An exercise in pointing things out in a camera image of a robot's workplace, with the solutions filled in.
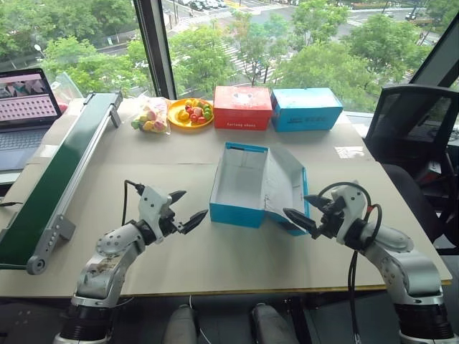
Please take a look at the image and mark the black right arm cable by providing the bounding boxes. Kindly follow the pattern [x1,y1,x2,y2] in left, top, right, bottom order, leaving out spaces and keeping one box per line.
[316,181,383,344]

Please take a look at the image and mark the grey laptop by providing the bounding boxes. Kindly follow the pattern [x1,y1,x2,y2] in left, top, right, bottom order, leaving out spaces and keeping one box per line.
[0,67,64,173]

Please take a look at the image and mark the clear plastic bag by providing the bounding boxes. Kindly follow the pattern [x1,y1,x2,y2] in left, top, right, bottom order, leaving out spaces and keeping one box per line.
[49,71,85,113]

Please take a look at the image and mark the clear bag of toys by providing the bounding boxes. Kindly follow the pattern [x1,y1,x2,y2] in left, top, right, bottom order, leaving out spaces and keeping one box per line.
[130,97,173,136]

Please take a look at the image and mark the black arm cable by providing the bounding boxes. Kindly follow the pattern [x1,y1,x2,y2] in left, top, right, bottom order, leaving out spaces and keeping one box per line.
[121,179,146,226]
[316,181,383,344]

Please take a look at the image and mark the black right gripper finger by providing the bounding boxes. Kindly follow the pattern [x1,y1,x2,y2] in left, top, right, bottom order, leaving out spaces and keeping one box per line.
[282,207,320,240]
[303,193,330,214]

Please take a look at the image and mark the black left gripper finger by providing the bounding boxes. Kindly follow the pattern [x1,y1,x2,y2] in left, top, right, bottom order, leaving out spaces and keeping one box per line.
[168,190,188,209]
[178,209,209,237]

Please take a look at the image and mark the black mesh office chair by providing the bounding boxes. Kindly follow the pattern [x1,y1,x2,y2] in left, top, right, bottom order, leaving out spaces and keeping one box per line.
[361,85,459,249]

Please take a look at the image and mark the yellow plastic plate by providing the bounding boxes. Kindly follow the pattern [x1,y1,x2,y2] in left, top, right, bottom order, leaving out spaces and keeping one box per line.
[167,97,216,130]

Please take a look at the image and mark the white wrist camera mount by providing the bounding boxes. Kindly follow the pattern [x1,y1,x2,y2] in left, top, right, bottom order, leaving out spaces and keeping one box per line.
[137,184,174,244]
[329,185,371,245]

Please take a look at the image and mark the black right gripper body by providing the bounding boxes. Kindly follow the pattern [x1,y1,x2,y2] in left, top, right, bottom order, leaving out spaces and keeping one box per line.
[314,198,347,240]

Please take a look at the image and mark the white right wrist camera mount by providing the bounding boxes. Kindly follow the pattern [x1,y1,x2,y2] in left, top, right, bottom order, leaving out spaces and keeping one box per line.
[329,185,371,245]

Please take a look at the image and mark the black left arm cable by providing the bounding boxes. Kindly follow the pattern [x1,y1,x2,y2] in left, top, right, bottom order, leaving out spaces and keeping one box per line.
[121,179,146,226]

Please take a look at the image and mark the dark rounded shape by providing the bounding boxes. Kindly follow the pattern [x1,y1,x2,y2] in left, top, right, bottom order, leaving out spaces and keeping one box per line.
[167,304,199,344]
[250,302,299,344]

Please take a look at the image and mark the thin white cable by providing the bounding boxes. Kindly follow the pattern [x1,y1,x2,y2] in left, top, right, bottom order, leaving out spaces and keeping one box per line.
[187,293,211,344]

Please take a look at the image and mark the red shoe box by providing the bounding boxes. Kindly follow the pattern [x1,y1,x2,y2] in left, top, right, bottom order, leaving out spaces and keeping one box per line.
[213,85,274,131]

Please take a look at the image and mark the blue shoe box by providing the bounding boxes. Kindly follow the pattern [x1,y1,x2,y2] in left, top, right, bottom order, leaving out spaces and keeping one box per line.
[270,87,344,133]
[208,141,311,237]

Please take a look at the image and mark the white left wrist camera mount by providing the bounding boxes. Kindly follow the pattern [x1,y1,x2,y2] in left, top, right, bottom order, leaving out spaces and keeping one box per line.
[137,184,174,244]

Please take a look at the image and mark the dark slanted window frame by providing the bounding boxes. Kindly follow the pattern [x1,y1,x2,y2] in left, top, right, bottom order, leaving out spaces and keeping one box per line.
[408,20,459,87]

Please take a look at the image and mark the green conveyor belt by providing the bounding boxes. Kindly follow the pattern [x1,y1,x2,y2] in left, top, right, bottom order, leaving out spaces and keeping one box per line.
[0,90,124,277]

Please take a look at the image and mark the dark window pillar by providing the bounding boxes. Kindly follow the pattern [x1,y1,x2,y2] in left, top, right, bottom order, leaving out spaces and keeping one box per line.
[133,0,177,100]

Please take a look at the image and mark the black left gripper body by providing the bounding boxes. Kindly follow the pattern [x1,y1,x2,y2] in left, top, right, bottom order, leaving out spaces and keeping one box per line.
[156,202,186,239]

